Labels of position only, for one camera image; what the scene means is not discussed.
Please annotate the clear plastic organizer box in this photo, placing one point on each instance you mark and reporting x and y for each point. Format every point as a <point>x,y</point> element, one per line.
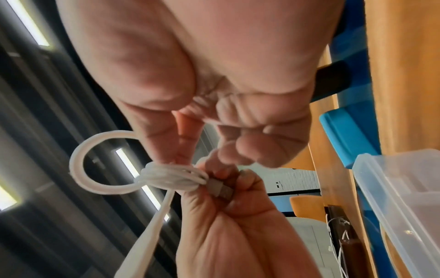
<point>371,173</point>

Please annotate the black door frame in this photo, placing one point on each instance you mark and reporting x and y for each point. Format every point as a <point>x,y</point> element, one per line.
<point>295,192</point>

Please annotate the dark brown leather case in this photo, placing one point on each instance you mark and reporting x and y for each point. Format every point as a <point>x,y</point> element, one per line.
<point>354,255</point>

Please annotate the orange chair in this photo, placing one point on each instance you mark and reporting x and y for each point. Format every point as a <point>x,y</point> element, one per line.
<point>306,206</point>

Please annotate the white wall switch panel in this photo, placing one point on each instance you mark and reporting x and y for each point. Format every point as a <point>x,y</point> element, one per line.
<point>279,185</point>

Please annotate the black cylinder pot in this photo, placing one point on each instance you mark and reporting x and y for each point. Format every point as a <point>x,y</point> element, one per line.
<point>333,78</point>

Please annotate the person's right hand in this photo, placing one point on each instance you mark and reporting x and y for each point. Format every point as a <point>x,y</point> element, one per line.
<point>223,54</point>

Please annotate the long ceiling light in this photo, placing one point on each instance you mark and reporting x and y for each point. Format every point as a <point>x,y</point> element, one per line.
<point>130,165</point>
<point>7,196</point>
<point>29,21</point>

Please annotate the person's left hand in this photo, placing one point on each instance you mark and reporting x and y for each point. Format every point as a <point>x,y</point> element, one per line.
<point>240,239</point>

